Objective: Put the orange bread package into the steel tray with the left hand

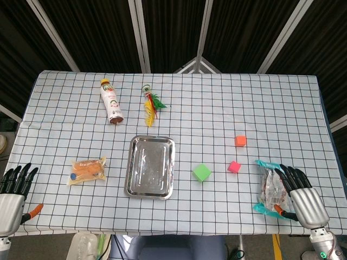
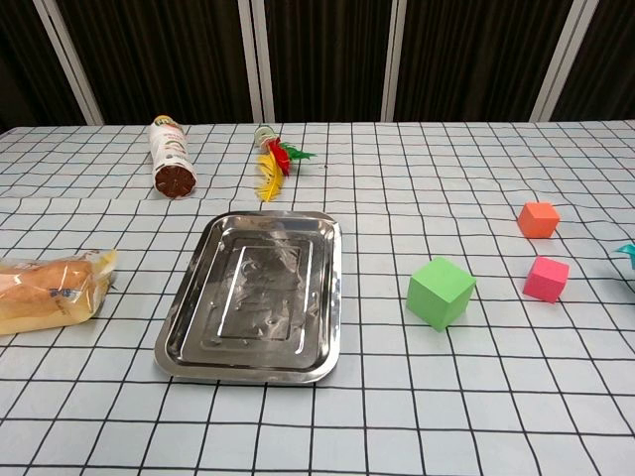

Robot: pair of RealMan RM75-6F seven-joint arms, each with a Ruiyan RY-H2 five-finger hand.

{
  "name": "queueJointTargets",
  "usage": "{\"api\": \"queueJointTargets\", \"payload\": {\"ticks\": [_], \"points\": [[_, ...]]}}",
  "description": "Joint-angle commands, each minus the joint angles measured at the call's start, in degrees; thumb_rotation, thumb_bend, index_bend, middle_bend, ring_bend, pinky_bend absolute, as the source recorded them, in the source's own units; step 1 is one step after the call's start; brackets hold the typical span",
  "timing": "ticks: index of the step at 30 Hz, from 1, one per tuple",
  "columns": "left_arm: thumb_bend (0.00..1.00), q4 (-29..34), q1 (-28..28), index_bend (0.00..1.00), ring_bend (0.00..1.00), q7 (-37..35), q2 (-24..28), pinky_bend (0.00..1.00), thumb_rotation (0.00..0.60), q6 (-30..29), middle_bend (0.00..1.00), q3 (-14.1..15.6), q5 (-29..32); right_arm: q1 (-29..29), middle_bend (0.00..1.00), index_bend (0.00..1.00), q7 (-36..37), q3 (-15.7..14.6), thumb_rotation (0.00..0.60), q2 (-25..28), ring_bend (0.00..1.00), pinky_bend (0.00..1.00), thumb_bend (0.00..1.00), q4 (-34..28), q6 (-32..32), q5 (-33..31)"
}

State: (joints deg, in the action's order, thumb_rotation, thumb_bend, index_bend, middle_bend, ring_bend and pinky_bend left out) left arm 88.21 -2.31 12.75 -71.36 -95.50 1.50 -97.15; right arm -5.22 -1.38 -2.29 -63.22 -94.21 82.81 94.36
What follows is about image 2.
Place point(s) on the teal paper object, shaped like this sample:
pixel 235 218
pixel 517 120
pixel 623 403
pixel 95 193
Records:
pixel 627 253

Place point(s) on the white checked tablecloth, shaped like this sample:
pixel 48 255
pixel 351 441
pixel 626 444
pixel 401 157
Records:
pixel 317 421

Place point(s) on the pink foam cube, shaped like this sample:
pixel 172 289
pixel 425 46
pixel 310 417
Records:
pixel 546 278

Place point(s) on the bread in clear plastic bag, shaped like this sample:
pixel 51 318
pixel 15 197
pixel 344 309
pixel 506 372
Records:
pixel 42 292

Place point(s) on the white partition frame post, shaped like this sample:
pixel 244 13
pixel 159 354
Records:
pixel 258 59
pixel 560 59
pixel 72 64
pixel 397 59

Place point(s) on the large green foam cube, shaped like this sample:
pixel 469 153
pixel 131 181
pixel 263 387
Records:
pixel 439 292

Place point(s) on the white cylindrical chips can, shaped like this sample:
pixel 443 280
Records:
pixel 171 156

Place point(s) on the orange foam cube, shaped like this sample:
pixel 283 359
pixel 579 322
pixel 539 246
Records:
pixel 538 219

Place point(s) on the colourful feather shuttlecock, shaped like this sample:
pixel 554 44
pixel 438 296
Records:
pixel 274 161

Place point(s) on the stainless steel rectangular tray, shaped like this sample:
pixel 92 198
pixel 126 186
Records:
pixel 258 297

